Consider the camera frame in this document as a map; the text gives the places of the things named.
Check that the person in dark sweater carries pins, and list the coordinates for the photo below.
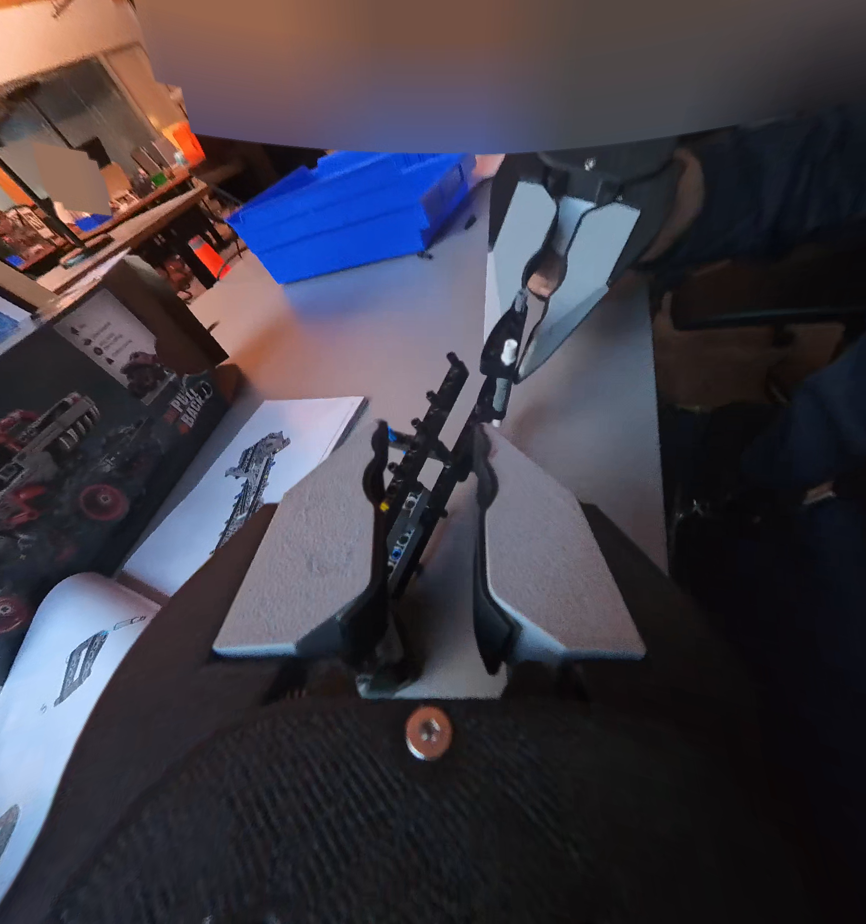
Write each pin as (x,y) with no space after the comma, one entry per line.
(823,433)

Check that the black lego connector white pin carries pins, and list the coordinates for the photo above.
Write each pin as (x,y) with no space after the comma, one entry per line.
(501,332)

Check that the lego instruction booklet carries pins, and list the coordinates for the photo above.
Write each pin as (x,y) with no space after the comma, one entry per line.
(58,650)

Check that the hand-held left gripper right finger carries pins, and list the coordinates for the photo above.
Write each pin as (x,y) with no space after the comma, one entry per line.
(556,563)

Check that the person's right hand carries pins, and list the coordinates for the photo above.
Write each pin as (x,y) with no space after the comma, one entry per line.
(689,202)

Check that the background wooden table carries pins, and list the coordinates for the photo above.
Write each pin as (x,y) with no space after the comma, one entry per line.
(137,216)

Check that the dark lego set box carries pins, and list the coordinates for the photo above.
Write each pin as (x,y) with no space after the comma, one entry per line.
(43,469)

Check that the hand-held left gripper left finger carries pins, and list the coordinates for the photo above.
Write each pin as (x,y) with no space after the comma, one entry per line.
(310,556)

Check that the blue plastic bin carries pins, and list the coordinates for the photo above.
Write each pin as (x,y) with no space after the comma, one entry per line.
(382,180)
(332,245)

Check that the black lego technic assembly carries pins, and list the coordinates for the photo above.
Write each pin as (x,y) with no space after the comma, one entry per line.
(413,509)

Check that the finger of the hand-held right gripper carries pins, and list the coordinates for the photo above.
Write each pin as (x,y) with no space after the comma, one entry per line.
(595,267)
(516,238)

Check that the person's right forearm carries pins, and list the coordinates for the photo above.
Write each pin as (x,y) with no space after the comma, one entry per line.
(794,173)

